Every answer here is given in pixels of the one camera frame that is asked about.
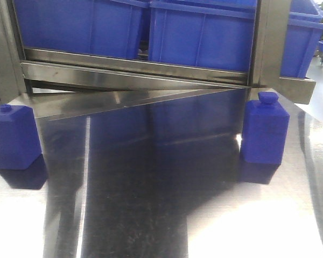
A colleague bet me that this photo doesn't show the blue bottle part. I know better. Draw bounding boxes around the blue bottle part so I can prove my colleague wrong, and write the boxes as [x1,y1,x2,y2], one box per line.
[0,104,42,170]
[241,91,290,165]

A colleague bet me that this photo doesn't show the blue bin middle on shelf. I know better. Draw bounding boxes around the blue bin middle on shelf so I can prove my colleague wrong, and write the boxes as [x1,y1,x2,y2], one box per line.
[148,1,256,72]

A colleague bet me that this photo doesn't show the blue bin on shelf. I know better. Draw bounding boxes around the blue bin on shelf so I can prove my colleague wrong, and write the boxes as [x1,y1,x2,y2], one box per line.
[280,0,323,78]
[148,1,256,72]
[14,1,149,59]

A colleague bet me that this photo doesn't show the blue bin left on shelf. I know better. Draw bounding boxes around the blue bin left on shelf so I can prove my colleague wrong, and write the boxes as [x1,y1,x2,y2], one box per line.
[14,1,149,59]

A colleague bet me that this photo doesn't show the blue bin right on shelf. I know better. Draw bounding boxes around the blue bin right on shelf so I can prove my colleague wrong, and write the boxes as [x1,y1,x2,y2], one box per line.
[280,0,323,78]

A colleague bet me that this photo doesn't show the steel shelf frame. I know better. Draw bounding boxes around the steel shelf frame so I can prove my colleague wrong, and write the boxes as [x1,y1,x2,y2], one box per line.
[0,1,315,104]

